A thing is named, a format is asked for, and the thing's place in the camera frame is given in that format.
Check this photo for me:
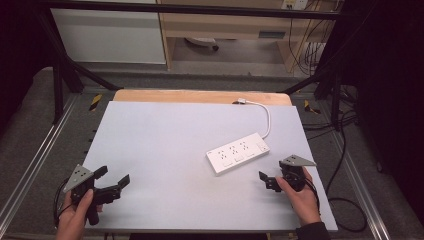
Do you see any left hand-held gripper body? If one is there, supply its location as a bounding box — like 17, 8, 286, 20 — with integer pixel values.
62, 163, 122, 226

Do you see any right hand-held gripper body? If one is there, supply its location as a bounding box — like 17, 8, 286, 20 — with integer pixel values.
278, 154, 317, 193

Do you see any person's right hand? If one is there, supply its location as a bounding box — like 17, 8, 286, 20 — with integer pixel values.
275, 166, 322, 227

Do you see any person's left hand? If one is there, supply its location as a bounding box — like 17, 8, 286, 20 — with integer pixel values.
55, 188, 105, 240

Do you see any white power strip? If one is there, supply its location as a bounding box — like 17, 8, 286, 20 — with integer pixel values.
205, 132, 271, 177

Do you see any wooden table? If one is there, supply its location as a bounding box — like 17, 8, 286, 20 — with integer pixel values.
112, 88, 294, 107

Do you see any black curtain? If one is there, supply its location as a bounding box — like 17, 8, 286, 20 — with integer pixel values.
339, 0, 424, 231
0, 0, 46, 138

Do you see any white cabinet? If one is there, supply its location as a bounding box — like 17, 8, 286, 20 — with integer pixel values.
50, 7, 167, 65

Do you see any office chair caster base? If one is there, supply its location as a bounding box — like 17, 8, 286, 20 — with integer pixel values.
184, 36, 221, 52

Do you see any wooden desk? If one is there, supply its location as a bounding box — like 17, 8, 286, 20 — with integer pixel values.
156, 0, 336, 74

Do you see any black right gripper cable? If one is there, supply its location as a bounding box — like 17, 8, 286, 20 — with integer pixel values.
303, 176, 322, 216

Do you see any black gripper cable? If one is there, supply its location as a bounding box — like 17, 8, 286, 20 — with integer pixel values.
303, 176, 322, 216
52, 177, 75, 230

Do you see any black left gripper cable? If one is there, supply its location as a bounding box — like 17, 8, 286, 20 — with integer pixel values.
52, 177, 75, 230

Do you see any aluminium rail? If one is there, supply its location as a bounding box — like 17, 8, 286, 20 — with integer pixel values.
0, 94, 80, 222
331, 131, 392, 240

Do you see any black floor cable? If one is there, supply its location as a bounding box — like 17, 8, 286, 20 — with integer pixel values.
301, 84, 369, 234

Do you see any white power strip cable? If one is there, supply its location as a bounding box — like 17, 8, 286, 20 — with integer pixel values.
232, 97, 273, 140

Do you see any hanging cable bundle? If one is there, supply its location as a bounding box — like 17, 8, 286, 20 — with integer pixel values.
287, 0, 344, 77

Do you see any white wall socket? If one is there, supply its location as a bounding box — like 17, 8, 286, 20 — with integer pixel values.
280, 0, 310, 11

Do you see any black metal frame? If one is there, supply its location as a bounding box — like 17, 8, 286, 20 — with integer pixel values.
33, 0, 349, 132

